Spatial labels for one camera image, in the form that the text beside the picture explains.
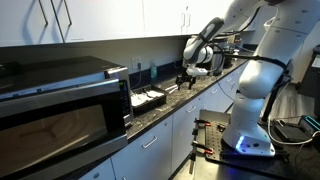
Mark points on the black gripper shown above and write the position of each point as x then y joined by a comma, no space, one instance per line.
186,79

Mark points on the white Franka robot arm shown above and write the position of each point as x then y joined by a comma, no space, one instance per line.
260,83

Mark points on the white plastic knife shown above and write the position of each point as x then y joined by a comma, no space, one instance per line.
170,87

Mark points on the white plastic utensil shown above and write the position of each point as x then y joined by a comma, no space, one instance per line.
138,99
156,93

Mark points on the green soap bottle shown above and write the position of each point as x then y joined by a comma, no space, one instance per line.
153,71

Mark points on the black silver coffee machine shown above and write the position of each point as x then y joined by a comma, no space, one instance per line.
216,65

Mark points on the black cutlery tray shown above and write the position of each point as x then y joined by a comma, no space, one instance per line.
150,105

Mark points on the orange black clamp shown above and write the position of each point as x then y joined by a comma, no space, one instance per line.
206,124
208,150

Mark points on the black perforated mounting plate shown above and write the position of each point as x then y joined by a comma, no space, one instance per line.
213,140

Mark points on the white lower cabinets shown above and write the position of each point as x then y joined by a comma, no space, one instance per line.
146,160

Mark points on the white cabinets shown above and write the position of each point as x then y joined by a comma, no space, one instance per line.
100,16
146,160

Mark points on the white plastic rack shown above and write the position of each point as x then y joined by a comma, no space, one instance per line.
269,24

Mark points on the white upper cabinets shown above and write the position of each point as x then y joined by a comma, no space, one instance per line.
100,16

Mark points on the black floor box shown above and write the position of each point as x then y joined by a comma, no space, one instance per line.
291,131

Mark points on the black bin white label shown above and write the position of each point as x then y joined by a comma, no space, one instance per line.
308,80

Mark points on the round cabinet knob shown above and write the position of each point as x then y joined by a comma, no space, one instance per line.
96,175

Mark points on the stainless black microwave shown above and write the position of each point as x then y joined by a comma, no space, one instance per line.
60,116

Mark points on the teal edged black device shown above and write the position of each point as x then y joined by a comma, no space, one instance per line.
311,123

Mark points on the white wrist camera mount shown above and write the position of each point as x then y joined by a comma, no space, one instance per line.
196,71

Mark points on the white wall outlet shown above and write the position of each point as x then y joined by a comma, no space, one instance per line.
136,61

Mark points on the black camera stand pole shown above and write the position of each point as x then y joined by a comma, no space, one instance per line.
270,108

